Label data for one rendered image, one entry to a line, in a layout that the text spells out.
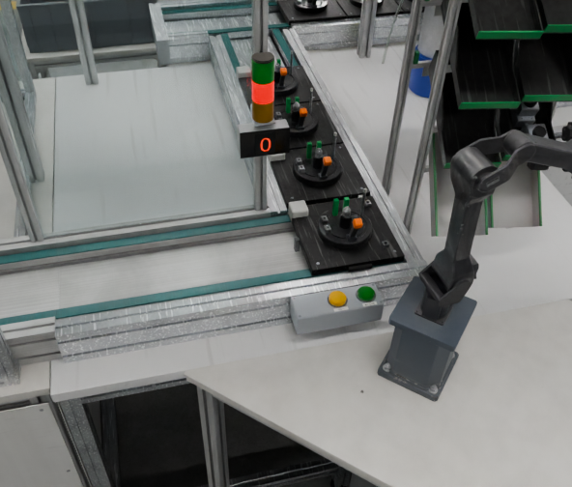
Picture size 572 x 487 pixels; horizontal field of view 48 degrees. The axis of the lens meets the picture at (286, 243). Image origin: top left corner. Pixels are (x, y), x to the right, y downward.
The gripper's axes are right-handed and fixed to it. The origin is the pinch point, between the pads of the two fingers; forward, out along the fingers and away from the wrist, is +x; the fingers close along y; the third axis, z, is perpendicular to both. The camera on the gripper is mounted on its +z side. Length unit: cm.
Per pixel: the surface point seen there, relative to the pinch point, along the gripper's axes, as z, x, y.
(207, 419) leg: -71, -5, 77
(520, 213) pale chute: -25.2, 18.7, -3.6
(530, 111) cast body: 1.8, 18.3, -0.1
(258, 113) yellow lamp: 1, 18, 64
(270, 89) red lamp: 7, 17, 62
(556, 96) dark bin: 8.4, 8.5, -0.2
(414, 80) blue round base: -14, 104, 4
